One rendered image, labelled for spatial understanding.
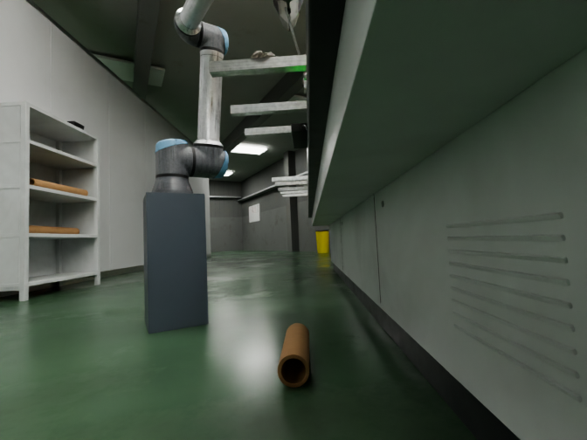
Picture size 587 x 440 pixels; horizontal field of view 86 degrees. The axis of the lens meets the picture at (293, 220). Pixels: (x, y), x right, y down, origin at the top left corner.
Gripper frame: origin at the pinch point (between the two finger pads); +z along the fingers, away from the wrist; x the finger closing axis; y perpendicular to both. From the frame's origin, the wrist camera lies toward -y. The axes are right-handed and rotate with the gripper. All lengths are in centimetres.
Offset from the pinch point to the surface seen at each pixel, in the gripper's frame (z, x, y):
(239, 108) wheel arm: 17.6, 19.1, 16.1
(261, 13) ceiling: -234, 44, 305
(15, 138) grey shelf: -25, 222, 141
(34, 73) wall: -111, 259, 200
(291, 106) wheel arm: 18.2, 1.1, 16.1
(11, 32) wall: -137, 259, 175
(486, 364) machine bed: 84, -28, -42
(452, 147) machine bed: 50, -28, -37
